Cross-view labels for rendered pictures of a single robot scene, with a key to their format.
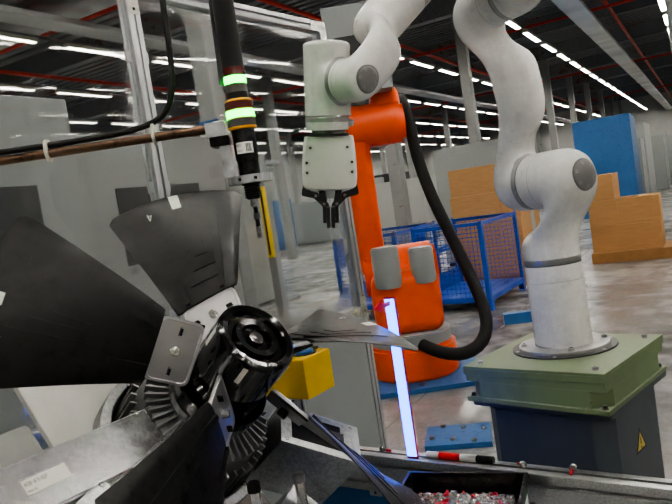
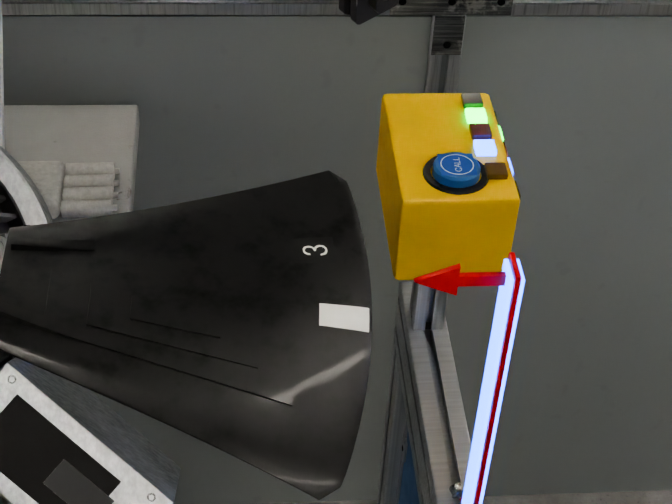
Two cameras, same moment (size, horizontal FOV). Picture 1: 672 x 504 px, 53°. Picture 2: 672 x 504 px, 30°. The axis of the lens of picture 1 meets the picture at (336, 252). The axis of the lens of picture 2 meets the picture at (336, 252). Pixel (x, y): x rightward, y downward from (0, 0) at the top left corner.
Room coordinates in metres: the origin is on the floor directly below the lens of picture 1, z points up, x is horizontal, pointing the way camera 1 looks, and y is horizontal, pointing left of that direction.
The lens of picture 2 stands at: (0.83, -0.46, 1.71)
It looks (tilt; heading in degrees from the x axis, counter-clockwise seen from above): 41 degrees down; 48
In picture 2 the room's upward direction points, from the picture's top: 3 degrees clockwise
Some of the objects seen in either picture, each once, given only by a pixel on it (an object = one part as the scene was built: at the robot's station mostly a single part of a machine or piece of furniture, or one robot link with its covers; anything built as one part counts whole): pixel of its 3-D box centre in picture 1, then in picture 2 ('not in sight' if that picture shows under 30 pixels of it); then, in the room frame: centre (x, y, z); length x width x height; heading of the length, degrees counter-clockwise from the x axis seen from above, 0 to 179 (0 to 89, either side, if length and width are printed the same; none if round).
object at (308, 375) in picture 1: (292, 375); (442, 189); (1.50, 0.14, 1.02); 0.16 x 0.10 x 0.11; 54
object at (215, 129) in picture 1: (239, 152); not in sight; (1.04, 0.12, 1.49); 0.09 x 0.07 x 0.10; 89
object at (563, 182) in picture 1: (556, 207); not in sight; (1.42, -0.48, 1.31); 0.19 x 0.12 x 0.24; 27
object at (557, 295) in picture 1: (558, 304); not in sight; (1.44, -0.46, 1.10); 0.19 x 0.19 x 0.18
